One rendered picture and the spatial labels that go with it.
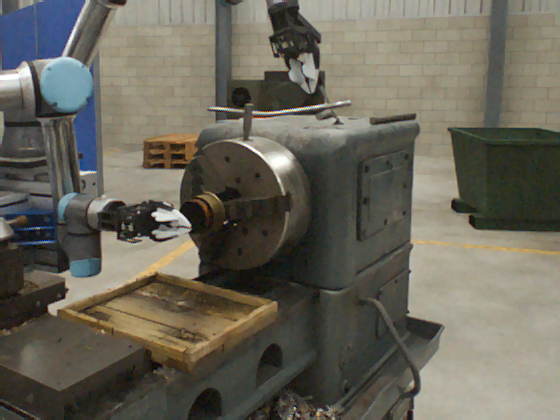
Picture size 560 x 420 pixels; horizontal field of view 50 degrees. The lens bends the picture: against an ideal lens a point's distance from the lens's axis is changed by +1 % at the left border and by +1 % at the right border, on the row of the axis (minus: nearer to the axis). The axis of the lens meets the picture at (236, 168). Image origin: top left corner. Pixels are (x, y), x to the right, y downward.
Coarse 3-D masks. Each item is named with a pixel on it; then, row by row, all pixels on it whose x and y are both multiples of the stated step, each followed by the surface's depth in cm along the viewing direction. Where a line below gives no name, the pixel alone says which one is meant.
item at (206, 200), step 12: (204, 192) 136; (192, 204) 131; (204, 204) 131; (216, 204) 133; (192, 216) 136; (204, 216) 129; (216, 216) 132; (192, 228) 132; (204, 228) 131; (216, 228) 135
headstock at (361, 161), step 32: (224, 128) 164; (256, 128) 159; (288, 128) 155; (352, 128) 153; (384, 128) 164; (416, 128) 184; (320, 160) 145; (352, 160) 147; (384, 160) 166; (320, 192) 146; (352, 192) 148; (384, 192) 168; (320, 224) 147; (352, 224) 149; (384, 224) 170; (288, 256) 154; (320, 256) 148; (352, 256) 151
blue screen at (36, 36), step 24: (48, 0) 714; (72, 0) 645; (0, 24) 924; (24, 24) 811; (48, 24) 722; (72, 24) 651; (0, 48) 934; (24, 48) 821; (48, 48) 730; (96, 72) 604; (96, 96) 607; (96, 120) 611; (96, 144) 619; (96, 168) 625
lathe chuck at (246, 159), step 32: (224, 160) 142; (256, 160) 137; (288, 160) 142; (192, 192) 149; (256, 192) 138; (288, 192) 136; (256, 224) 139; (288, 224) 136; (224, 256) 146; (256, 256) 140
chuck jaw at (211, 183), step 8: (200, 152) 146; (192, 160) 143; (200, 160) 143; (208, 160) 145; (192, 168) 143; (200, 168) 142; (208, 168) 143; (192, 176) 143; (200, 176) 139; (208, 176) 141; (216, 176) 143; (192, 184) 141; (200, 184) 140; (208, 184) 139; (216, 184) 141; (200, 192) 137; (216, 192) 140; (224, 192) 142
